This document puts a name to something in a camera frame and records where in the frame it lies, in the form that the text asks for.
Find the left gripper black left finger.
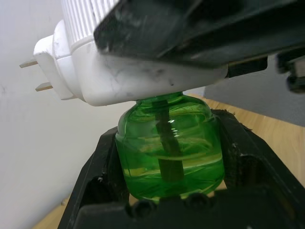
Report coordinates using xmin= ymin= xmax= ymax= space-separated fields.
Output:
xmin=59 ymin=126 xmax=131 ymax=229

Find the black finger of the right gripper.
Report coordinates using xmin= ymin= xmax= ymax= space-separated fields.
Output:
xmin=93 ymin=0 xmax=305 ymax=70

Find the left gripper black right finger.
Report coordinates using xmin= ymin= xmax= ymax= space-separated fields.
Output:
xmin=211 ymin=108 xmax=305 ymax=229

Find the green repellent liquid bottle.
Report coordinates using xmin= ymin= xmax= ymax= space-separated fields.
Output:
xmin=115 ymin=92 xmax=226 ymax=200

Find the white mosquito repellent heater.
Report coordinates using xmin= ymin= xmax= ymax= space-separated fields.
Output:
xmin=19 ymin=0 xmax=229 ymax=107

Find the grey box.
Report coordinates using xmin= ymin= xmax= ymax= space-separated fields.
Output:
xmin=204 ymin=68 xmax=305 ymax=127

